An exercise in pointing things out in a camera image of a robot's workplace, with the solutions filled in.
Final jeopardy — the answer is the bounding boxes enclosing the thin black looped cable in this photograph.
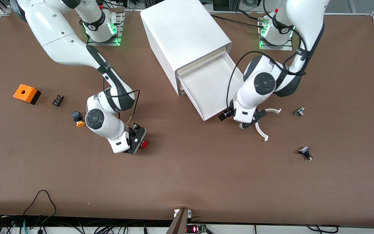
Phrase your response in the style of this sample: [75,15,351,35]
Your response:
[21,190,57,226]

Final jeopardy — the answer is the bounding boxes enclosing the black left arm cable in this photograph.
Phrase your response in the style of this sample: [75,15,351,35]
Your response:
[226,0,307,109]

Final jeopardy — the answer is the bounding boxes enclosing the white drawer cabinet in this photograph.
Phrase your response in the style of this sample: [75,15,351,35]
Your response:
[140,0,232,97]

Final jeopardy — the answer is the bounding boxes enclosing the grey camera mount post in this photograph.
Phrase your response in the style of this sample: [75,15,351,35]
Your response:
[166,208,193,234]

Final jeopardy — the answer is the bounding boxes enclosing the black base cable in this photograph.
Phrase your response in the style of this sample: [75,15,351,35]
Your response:
[235,9,265,20]
[210,14,265,26]

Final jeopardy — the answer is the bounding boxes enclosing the circuit board with red display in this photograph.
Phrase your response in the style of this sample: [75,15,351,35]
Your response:
[186,224,207,234]

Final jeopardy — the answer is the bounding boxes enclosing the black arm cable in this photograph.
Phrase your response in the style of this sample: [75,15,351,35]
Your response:
[226,0,307,109]
[102,73,141,125]

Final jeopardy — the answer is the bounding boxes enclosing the black and silver switch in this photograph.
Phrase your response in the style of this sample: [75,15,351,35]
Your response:
[298,146,313,162]

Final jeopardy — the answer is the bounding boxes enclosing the orange push button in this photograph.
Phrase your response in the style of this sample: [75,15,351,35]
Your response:
[71,111,85,127]

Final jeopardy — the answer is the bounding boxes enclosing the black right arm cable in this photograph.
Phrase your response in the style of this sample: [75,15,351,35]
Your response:
[102,73,141,125]

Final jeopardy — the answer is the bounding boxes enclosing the orange button box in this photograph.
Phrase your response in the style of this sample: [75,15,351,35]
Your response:
[13,84,42,105]

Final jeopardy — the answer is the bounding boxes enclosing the white highest drawer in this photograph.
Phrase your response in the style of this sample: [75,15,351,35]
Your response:
[176,45,230,77]

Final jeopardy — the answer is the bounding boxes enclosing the white curved plastic piece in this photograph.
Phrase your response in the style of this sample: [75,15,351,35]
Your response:
[255,108,282,142]

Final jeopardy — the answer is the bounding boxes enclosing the white table edge duct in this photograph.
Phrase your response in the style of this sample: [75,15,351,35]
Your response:
[0,224,374,234]

